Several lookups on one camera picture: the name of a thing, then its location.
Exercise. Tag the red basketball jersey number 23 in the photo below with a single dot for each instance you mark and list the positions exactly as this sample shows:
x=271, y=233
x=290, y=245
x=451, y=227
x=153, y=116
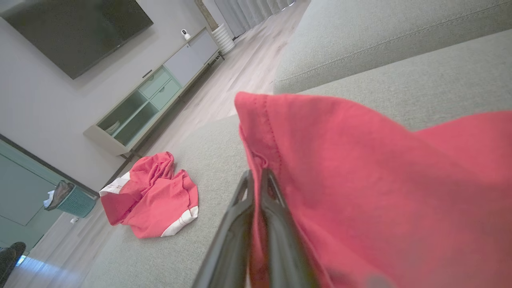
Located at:
x=380, y=192

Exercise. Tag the small white security camera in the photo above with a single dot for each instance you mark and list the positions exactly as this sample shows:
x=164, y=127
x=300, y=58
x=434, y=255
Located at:
x=185, y=34

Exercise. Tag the pale green TV cabinet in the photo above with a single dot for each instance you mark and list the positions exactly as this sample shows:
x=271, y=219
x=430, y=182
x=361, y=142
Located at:
x=160, y=88

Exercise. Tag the teal panel door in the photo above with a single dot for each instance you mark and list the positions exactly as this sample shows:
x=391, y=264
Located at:
x=24, y=188

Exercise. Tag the dark shoe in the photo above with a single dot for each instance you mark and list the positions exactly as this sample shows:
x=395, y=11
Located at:
x=11, y=260

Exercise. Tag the grey sofa back cushion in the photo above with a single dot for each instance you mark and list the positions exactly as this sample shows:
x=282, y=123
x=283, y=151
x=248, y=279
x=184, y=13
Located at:
x=380, y=36

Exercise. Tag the black wall television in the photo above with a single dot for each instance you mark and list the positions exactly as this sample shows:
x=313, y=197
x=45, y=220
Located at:
x=76, y=28

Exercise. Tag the grey pleated curtain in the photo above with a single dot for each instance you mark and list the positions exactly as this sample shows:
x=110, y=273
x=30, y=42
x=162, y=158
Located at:
x=248, y=12

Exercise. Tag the red shorts white hem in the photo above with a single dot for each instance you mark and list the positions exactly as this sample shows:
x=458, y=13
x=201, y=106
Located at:
x=156, y=204

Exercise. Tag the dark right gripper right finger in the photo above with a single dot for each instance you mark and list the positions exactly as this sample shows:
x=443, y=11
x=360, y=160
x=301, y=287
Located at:
x=284, y=248

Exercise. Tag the teal laundry basket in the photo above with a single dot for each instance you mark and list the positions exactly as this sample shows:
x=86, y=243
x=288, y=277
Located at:
x=76, y=202

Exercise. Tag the grey sofa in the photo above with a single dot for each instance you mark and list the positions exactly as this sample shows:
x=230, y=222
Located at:
x=212, y=152

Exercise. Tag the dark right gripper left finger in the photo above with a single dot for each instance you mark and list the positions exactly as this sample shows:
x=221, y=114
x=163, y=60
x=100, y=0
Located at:
x=230, y=248

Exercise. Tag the white ribbed floor vase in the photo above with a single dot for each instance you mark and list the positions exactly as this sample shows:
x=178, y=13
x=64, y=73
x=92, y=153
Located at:
x=224, y=40

